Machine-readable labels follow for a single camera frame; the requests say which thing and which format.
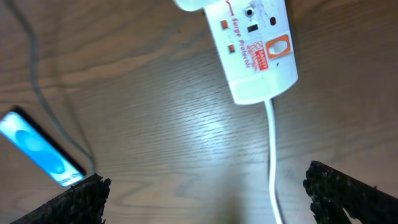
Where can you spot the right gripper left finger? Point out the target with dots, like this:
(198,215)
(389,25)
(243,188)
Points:
(82,203)

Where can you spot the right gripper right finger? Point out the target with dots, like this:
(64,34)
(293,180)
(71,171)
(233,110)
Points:
(338,198)

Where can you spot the blue screen Galaxy smartphone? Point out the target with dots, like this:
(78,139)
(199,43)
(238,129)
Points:
(30,138)

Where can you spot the white power strip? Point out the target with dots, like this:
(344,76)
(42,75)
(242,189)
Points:
(254,44)

